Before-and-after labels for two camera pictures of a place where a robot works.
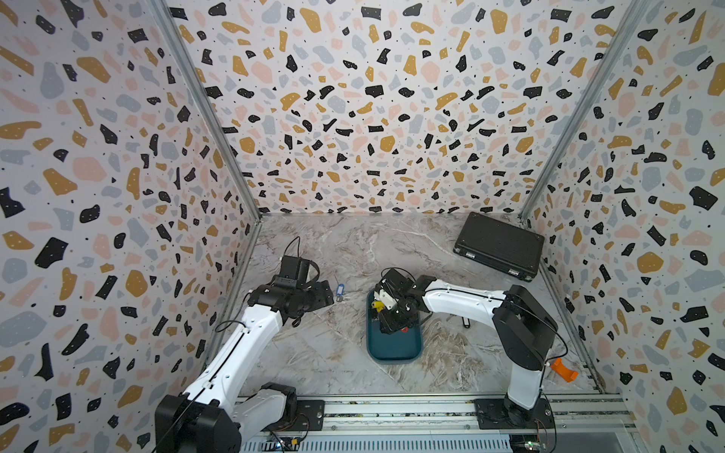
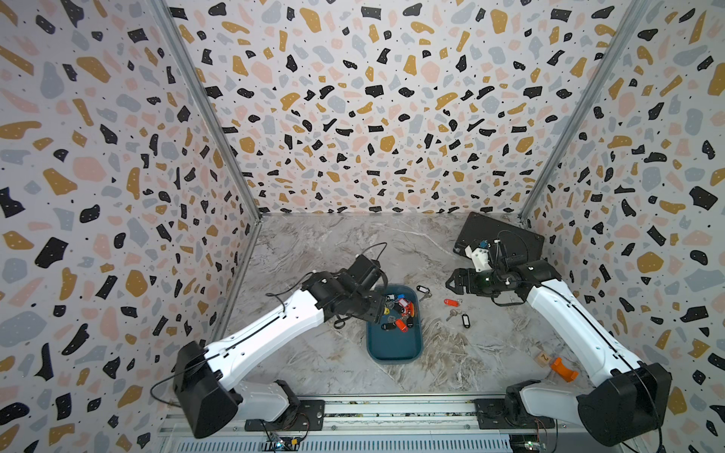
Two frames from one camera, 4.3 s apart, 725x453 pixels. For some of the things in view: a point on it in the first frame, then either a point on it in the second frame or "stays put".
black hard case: (505, 245) stays put
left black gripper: (323, 293) to (378, 308)
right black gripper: (385, 325) to (469, 288)
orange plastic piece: (567, 375) stays put
